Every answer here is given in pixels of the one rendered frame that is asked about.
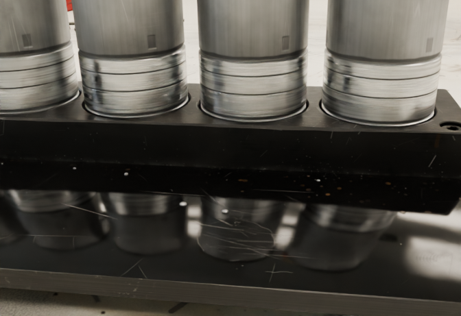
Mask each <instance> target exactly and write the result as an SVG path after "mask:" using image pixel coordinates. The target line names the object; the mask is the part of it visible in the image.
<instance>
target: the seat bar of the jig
mask: <svg viewBox="0 0 461 316"><path fill-rule="evenodd" d="M187 86H188V99H189V103H188V104H187V105H186V106H184V107H182V108H180V109H178V110H175V111H173V112H168V113H166V114H160V115H157V116H153V117H143V118H134V119H116V118H108V117H100V116H96V115H94V114H90V113H88V112H87V111H86V110H85V103H84V94H83V89H82V81H78V88H79V89H78V90H79V93H80V96H79V97H78V98H77V99H76V100H74V101H72V102H70V103H68V104H65V105H63V106H59V107H57V108H52V109H49V110H44V111H39V112H31V113H25V114H0V158H10V159H26V160H56V161H72V162H102V163H119V164H134V165H165V166H181V167H211V168H227V169H258V170H273V171H304V172H320V173H350V174H366V175H397V176H412V177H429V178H459V179H461V107H460V106H459V105H458V103H457V102H456V101H455V99H454V98H453V97H452V96H451V94H450V93H449V92H448V91H447V90H446V89H437V94H436V103H435V108H434V118H433V119H432V120H430V121H427V122H424V123H420V124H417V125H409V126H402V127H377V126H369V125H359V124H355V123H349V122H346V121H342V120H339V119H336V118H333V117H331V116H329V115H327V114H326V113H324V112H323V111H322V110H321V108H322V86H307V100H306V111H304V112H303V113H302V114H300V115H297V116H295V117H292V118H288V119H283V120H280V121H271V122H261V123H244V122H235V121H226V120H222V119H217V118H214V117H210V116H209V115H207V114H205V113H203V112H202V111H201V102H200V84H196V83H187Z"/></svg>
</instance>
